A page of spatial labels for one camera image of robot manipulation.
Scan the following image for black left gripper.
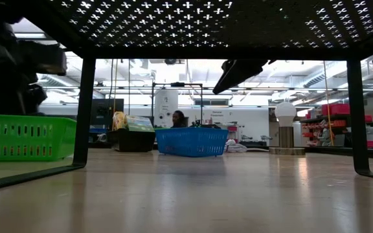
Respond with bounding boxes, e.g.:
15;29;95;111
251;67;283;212
0;19;68;116

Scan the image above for black perforated metal stand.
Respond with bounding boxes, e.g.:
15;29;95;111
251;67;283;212
0;0;373;194

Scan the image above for blue plastic basket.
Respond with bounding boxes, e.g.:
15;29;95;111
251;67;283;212
155;126;229;159

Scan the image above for green plastic basket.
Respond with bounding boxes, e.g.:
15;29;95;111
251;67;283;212
0;113;77;162

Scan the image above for pale green landscape box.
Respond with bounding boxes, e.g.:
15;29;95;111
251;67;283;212
125;115;155;133

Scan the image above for yellow crayon box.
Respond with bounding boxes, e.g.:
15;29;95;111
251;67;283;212
113;111;128;131

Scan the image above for black desk tray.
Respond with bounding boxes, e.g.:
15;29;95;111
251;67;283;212
107;128;157;153

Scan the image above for bulb lamp on wooden base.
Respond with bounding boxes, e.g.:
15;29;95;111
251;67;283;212
269;102;306;156

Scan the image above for person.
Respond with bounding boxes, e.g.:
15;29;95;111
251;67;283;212
170;109;187;129

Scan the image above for white pillar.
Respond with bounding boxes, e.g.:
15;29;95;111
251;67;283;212
153;89;179;127

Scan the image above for dark storage shelf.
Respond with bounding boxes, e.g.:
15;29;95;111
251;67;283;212
299;113;373;150

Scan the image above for red storage bin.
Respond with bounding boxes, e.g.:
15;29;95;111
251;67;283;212
321;103;351;116

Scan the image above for black background monitor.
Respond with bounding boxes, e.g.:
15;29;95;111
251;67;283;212
91;98;125;126

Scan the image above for black background frame rig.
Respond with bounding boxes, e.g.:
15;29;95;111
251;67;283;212
151;82;204;128

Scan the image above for black aluminium table frame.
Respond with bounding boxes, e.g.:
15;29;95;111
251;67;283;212
302;145;373;160

